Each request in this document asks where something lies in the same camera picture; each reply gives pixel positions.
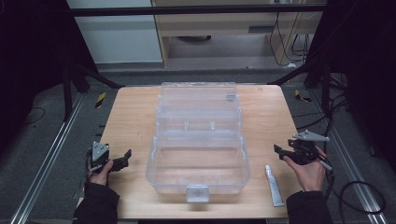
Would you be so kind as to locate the black metal stand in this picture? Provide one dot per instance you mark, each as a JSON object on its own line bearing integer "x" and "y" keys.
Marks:
{"x": 67, "y": 93}
{"x": 325, "y": 90}

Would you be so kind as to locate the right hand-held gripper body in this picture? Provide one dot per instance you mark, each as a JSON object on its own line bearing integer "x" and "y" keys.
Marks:
{"x": 306, "y": 149}

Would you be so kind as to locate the light wooden office desk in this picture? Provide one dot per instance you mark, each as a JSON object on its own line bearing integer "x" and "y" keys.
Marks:
{"x": 218, "y": 25}

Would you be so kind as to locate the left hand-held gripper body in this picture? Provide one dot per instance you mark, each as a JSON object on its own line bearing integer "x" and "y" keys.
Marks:
{"x": 100, "y": 151}

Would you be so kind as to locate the person's left hand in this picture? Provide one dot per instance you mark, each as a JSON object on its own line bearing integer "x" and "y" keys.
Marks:
{"x": 101, "y": 177}

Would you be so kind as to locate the white cabinet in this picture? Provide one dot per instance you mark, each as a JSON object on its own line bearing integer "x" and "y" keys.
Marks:
{"x": 118, "y": 37}

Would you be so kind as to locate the black curtain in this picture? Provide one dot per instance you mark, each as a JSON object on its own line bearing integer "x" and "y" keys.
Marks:
{"x": 31, "y": 62}
{"x": 364, "y": 62}

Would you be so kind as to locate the yellow tool on floor left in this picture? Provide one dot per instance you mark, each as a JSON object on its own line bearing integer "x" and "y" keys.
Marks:
{"x": 100, "y": 100}

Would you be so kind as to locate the black horizontal bar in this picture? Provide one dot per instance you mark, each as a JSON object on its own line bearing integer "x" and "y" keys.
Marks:
{"x": 186, "y": 10}

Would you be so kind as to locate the white ointment tube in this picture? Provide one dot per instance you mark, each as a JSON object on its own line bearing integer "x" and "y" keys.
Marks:
{"x": 274, "y": 186}

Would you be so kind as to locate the yellow tool on floor right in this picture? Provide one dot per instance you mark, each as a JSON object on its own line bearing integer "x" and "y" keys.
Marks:
{"x": 300, "y": 97}

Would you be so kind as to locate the metal floor rail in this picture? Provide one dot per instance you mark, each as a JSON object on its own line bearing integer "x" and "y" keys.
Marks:
{"x": 46, "y": 161}
{"x": 351, "y": 168}

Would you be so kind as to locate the yellow tool on floor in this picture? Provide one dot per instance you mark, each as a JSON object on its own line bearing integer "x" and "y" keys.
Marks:
{"x": 300, "y": 97}
{"x": 100, "y": 100}

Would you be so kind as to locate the clear plastic storage box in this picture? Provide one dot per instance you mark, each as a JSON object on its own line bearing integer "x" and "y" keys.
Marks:
{"x": 199, "y": 169}

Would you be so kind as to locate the person's right hand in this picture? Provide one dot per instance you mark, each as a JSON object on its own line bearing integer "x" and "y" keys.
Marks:
{"x": 308, "y": 175}

